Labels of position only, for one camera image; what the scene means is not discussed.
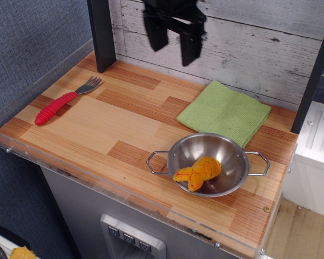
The red handled fork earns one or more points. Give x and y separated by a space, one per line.
51 109

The black frame post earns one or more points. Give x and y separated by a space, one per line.
309 91
102 34

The green towel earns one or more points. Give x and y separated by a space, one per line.
219 110

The left black frame post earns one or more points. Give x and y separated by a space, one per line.
102 34

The orange plush fish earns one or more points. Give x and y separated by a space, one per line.
204 169

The silver dispenser button panel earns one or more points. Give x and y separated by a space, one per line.
126 241

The right black frame post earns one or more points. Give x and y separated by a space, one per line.
309 91

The clear acrylic table guard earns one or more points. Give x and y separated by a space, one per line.
103 139

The steel colander with handles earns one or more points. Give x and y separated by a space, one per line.
233 159

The grey toy fridge cabinet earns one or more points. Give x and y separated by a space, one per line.
82 207

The white ribbed appliance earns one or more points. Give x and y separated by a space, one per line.
304 181

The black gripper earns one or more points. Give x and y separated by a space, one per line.
183 17

